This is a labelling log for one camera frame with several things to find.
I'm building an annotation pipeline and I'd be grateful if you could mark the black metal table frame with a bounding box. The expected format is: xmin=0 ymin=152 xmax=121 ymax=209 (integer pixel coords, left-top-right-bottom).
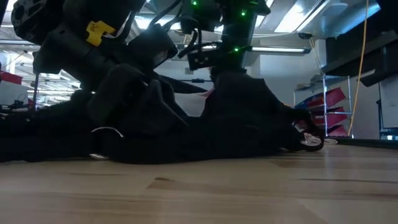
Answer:
xmin=337 ymin=138 xmax=398 ymax=149

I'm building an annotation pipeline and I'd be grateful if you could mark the black monitor frame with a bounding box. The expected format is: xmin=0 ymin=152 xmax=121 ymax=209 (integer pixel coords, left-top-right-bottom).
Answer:
xmin=180 ymin=78 xmax=215 ymax=84

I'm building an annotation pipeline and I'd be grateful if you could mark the yellow hanging cord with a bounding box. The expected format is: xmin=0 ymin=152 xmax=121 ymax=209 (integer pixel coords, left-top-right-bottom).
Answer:
xmin=347 ymin=0 xmax=370 ymax=137

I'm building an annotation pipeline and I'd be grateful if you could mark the red sign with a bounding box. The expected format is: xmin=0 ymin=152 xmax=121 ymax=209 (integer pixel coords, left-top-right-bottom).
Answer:
xmin=0 ymin=70 xmax=23 ymax=85

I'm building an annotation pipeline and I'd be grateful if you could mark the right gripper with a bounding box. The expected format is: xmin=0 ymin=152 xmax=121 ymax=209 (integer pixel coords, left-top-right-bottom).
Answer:
xmin=186 ymin=27 xmax=259 ymax=77

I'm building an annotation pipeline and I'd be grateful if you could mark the black backpack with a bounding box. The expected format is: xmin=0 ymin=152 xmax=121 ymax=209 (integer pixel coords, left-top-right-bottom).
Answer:
xmin=0 ymin=71 xmax=326 ymax=165

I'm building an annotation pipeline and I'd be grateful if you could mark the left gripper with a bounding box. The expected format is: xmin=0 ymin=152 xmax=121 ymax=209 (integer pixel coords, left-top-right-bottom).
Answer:
xmin=32 ymin=21 xmax=178 ymax=127

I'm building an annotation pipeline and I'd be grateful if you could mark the yellow cable tag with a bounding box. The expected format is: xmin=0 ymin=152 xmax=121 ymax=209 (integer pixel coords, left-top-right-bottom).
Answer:
xmin=85 ymin=20 xmax=116 ymax=47

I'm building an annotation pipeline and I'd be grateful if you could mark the ceiling light strip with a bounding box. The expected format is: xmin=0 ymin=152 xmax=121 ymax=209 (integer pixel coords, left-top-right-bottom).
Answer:
xmin=0 ymin=39 xmax=312 ymax=54

